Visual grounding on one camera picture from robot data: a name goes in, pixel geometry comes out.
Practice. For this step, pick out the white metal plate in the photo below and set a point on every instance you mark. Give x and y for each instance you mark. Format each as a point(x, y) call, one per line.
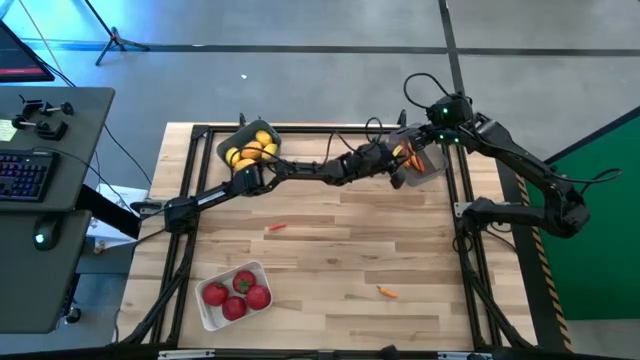
point(186, 354)

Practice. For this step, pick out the dark grey desk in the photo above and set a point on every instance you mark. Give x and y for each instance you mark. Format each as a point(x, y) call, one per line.
point(30, 290)
point(85, 150)

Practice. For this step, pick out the black screw clamp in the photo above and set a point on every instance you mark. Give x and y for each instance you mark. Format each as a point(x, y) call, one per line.
point(50, 107)
point(47, 129)

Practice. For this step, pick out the black slanted support bar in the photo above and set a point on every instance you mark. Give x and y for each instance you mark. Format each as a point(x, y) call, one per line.
point(107, 210)

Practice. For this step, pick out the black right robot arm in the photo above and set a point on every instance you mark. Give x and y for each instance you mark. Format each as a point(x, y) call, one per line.
point(525, 160)

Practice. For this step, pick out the pale paper note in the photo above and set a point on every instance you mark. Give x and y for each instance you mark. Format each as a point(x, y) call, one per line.
point(6, 130)

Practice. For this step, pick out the black caster wheel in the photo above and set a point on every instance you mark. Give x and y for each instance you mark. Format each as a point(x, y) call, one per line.
point(73, 315)

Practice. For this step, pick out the grey translucent plastic basket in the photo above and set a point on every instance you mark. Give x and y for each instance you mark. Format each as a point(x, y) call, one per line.
point(432, 167)

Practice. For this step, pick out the short black post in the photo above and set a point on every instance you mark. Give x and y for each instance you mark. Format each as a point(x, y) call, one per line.
point(242, 120)
point(402, 117)

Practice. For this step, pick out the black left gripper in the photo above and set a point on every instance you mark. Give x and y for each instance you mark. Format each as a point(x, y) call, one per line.
point(370, 162)

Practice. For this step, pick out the black computer mouse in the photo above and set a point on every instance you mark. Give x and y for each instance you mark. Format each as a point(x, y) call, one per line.
point(47, 232)

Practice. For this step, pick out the green floor panel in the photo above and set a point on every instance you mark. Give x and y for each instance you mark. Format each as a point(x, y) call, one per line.
point(590, 250)

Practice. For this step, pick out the dark green plastic basket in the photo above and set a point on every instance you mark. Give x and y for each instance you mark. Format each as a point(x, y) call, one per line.
point(239, 134)

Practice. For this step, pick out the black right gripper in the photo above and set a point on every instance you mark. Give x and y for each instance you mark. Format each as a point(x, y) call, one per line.
point(440, 135)

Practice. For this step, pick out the orange-yellow toy lemon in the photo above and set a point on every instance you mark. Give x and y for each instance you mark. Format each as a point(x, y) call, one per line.
point(252, 149)
point(244, 164)

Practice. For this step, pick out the white plastic basket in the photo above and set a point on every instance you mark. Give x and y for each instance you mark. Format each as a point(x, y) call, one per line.
point(215, 320)

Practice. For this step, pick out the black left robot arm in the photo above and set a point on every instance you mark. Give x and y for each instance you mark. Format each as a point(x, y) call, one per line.
point(300, 167)

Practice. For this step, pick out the black backlit keyboard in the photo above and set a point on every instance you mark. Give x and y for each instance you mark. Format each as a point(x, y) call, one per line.
point(25, 175)

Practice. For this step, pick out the yellow black hazard tape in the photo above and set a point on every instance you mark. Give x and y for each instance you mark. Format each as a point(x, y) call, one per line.
point(543, 260)

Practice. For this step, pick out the black tripod stand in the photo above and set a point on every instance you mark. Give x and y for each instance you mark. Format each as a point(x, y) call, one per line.
point(116, 36)

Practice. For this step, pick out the white metal bracket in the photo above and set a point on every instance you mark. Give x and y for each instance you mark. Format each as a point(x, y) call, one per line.
point(460, 208)

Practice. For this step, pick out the white cardboard box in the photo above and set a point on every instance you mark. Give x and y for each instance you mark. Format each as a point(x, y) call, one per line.
point(120, 200)

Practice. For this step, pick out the yellow toy lemon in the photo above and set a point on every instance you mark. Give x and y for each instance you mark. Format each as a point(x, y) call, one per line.
point(270, 150)
point(263, 137)
point(232, 156)

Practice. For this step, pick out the dark screen with red bar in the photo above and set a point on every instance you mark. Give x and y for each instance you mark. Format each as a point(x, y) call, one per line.
point(20, 55)

